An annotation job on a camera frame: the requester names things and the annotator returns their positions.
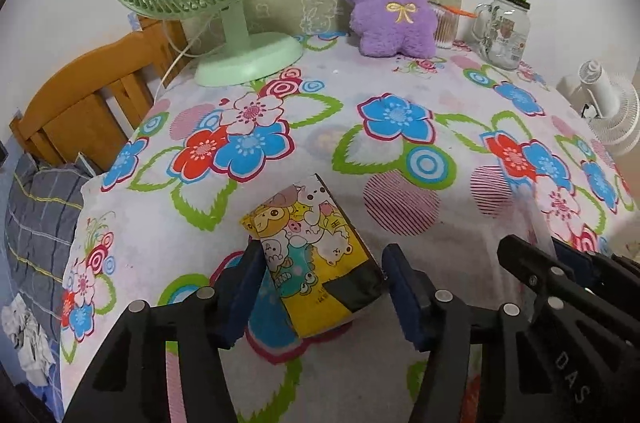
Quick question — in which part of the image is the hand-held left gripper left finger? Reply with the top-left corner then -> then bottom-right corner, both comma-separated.
62,239 -> 266,423

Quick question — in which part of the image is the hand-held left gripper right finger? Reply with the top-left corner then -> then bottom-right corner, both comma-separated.
381,243 -> 596,423

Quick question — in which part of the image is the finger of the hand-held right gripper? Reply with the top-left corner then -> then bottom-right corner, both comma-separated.
552,240 -> 640,299
496,234 -> 566,324

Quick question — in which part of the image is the cartoon print tissue packet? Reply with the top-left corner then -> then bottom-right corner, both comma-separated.
240,173 -> 386,339

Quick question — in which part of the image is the floral tablecloth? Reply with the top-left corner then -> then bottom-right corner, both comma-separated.
59,30 -> 636,423

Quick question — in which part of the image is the grey plaid bedding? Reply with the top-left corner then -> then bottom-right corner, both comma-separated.
4,153 -> 88,339

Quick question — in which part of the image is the white crumpled cloth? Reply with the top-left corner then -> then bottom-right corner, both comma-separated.
0,293 -> 56,386

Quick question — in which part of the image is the glass jar mug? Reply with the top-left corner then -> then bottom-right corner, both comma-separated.
471,0 -> 531,71

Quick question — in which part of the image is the ribbed drinking glass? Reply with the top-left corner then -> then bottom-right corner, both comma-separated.
429,2 -> 476,50

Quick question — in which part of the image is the purple plush toy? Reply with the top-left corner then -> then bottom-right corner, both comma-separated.
339,0 -> 438,58

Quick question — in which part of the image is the white wall fan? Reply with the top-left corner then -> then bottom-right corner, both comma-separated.
556,59 -> 640,159

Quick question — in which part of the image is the white fan cable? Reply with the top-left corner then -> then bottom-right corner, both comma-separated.
152,17 -> 211,101

